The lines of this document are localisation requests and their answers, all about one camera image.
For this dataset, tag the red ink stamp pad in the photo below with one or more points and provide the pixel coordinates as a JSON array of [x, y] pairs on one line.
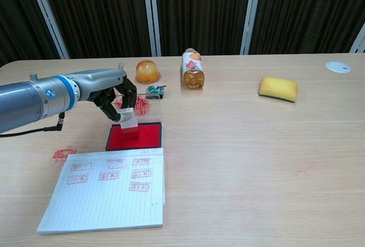
[[148, 140]]

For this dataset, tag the yellow sponge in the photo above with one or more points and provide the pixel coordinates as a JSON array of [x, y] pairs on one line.
[[278, 88]]

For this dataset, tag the orange jelly cup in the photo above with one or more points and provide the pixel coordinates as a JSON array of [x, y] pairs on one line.
[[146, 71]]

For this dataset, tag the tea bottle with fruit label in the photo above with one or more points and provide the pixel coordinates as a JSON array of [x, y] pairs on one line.
[[193, 71]]

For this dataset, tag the small green circuit board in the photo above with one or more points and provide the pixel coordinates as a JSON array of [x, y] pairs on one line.
[[155, 90]]

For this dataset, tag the white lined notepad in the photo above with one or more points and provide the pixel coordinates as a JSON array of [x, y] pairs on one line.
[[108, 198]]

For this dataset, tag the grey aluminium partition post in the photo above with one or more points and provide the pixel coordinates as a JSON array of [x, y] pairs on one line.
[[251, 16], [155, 16], [358, 40], [48, 18]]

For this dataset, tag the small rubber stamp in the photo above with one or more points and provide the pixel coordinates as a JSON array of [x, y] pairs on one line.
[[130, 127]]

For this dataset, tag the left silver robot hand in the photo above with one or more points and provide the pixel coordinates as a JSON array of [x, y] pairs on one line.
[[99, 84]]

